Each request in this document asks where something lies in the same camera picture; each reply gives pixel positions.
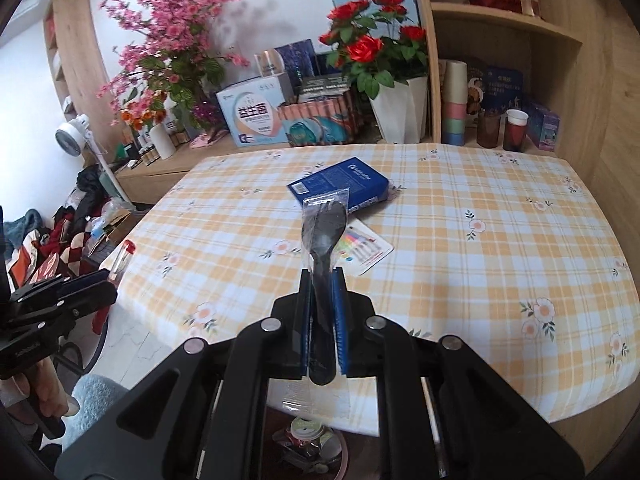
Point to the red rose plant white pot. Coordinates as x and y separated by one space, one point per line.
380 55

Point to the small blue printed box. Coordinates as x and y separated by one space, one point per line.
544 130

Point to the clear tube red cap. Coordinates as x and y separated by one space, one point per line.
122 257

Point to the pink blossom flower arrangement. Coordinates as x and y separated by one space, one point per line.
170 35

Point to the black printed box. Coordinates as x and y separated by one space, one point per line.
325 87

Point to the white paper cup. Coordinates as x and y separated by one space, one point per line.
516 119

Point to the narrow wooden wall shelf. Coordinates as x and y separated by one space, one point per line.
75 60

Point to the wooden shelf unit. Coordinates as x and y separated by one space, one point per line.
585 85

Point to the orange artificial flowers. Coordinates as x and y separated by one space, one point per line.
142 115

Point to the dark blue patterned box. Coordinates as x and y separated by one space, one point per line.
295 57

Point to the white pastel printed box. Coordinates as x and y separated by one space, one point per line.
255 117

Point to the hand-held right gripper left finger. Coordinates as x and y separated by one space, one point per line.
306 320

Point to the brown glass tumbler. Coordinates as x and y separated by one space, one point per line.
489 127
515 139

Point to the white green round tub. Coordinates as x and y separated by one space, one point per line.
307 429

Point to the person's left hand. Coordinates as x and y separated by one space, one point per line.
50 390

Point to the pink teal printed pack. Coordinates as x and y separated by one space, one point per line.
320 122

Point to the colourful printed card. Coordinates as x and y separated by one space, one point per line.
370 247

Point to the dark blue cartoon box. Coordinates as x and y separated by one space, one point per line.
500 87

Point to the brown plastic trash bin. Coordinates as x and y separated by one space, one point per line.
345 460

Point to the pink small pouch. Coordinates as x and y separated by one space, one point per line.
205 139

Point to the black metal chair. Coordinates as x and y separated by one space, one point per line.
80 360

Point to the white standing fan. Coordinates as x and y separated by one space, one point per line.
70 137

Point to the light blue fluffy garment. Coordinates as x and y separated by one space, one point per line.
95 400

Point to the row of small brown bottles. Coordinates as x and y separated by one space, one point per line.
147 155

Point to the stack of pastel cups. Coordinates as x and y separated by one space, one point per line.
454 105

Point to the dark blue cardboard box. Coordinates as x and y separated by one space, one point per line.
345 182

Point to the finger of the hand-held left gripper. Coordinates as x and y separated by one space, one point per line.
65 282
85 301

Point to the black plastic spoon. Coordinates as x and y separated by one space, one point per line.
325 230

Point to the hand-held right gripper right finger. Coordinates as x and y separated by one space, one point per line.
340 320

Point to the silver white small box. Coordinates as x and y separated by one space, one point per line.
270 65

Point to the open cardboard box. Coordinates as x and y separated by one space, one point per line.
112 225

